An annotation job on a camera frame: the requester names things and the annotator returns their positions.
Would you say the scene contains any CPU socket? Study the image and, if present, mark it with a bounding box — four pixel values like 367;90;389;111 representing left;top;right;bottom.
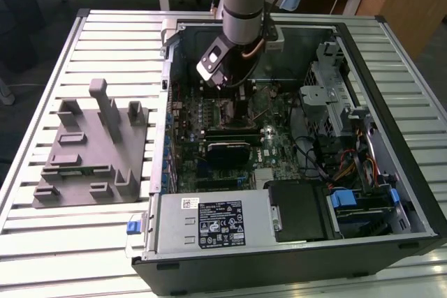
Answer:
218;100;255;130

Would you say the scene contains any black RAM stick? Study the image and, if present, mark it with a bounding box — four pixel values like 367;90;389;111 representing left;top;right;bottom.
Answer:
205;128;260;138
205;134;263;146

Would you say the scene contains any small black graphics card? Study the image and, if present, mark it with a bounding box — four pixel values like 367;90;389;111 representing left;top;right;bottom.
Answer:
205;140;251;168

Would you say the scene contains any green motherboard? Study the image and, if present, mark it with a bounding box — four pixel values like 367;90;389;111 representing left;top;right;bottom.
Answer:
167;80;305;195

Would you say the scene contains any silver metal drive cage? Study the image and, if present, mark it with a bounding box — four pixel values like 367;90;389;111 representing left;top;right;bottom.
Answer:
298;41;353;138

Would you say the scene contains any silver chipset heatsink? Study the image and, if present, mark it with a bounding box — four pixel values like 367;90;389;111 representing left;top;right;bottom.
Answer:
254;167;277;191

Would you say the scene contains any grey plastic drive clip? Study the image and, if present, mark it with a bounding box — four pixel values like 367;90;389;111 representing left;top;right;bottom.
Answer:
340;105;372;131
315;41;342;65

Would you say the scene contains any black plastic shroud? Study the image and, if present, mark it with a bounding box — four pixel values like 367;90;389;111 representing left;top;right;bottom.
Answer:
267;179;332;243

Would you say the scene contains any hard disk in blue carrier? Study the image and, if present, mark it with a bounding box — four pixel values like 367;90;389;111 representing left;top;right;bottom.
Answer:
326;188;401;239

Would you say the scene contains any grey power supply with label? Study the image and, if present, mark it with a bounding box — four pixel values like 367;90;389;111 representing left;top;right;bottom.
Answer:
153;191;277;255

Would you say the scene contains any grey parts rack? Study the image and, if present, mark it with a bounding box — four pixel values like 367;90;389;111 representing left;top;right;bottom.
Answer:
31;77;151;208

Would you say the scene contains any black open PC case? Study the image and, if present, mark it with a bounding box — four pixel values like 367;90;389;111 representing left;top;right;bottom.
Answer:
124;18;447;297

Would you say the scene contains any dark office chair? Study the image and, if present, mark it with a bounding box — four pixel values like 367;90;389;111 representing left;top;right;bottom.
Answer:
0;0;48;74

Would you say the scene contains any white furniture foot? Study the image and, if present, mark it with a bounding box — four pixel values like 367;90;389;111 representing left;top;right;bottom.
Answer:
0;76;17;106

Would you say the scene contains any thin cable brass connector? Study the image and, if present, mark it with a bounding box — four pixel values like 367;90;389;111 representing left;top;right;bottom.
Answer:
240;38;266;61

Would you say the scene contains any white wrist camera black face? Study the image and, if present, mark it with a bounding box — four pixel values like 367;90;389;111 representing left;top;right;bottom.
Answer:
196;36;233;89

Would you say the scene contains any silver metal latch bracket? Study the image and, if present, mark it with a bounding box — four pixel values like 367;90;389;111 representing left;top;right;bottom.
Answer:
268;204;283;233

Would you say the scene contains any orange yellow wire bundle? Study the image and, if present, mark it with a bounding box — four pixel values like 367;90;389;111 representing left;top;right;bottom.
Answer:
335;149;381;182

